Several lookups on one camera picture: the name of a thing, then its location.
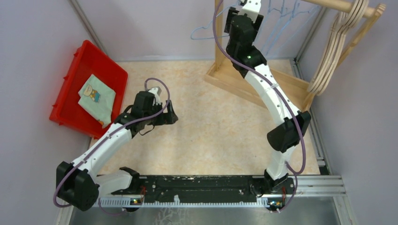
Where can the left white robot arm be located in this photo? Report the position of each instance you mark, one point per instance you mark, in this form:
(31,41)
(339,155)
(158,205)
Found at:
(79,184)

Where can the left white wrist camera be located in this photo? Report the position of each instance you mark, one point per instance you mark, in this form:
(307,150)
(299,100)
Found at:
(156,91)

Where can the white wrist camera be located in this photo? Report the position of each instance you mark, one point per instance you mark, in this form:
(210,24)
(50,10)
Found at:
(156,91)
(250,8)

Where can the beige plastic hanger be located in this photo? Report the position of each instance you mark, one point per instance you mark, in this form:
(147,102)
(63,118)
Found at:
(328,46)
(335,46)
(331,46)
(325,46)

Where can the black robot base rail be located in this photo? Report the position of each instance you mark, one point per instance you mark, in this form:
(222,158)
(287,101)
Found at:
(214,190)

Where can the red plastic bin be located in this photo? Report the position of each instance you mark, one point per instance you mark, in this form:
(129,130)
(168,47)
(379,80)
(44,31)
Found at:
(88,60)

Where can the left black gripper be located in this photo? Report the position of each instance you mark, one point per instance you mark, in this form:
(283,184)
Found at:
(169,117)

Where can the folded light green cloth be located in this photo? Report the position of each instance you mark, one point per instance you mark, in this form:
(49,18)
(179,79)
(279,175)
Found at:
(97,99)

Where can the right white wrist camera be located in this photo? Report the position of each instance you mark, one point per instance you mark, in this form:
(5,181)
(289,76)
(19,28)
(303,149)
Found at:
(250,8)

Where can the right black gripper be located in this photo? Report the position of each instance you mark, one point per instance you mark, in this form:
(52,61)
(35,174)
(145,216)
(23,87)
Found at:
(231,11)

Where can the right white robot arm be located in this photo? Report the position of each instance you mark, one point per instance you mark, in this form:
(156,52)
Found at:
(291,124)

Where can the wooden hanger rack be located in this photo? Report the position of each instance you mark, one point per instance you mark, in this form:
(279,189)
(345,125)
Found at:
(352,23)

